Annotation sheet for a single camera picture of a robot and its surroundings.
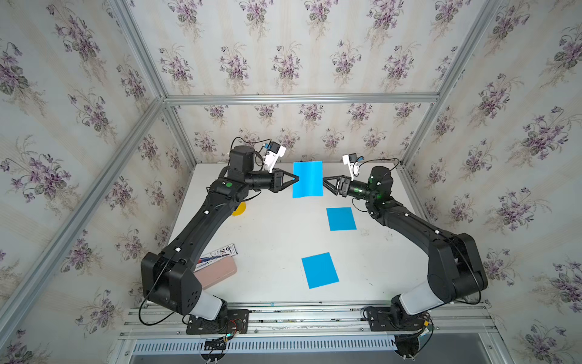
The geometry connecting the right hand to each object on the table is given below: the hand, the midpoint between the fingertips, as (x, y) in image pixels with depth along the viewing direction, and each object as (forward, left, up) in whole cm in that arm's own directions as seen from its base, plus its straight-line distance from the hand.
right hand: (324, 182), depth 77 cm
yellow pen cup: (+5, +35, -25) cm, 44 cm away
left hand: (-5, +9, +6) cm, 12 cm away
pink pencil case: (-25, +41, -25) cm, 54 cm away
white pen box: (-18, +41, -25) cm, 51 cm away
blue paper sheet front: (-21, 0, -28) cm, 35 cm away
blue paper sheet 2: (+2, -10, -27) cm, 29 cm away
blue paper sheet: (-2, +5, +4) cm, 7 cm away
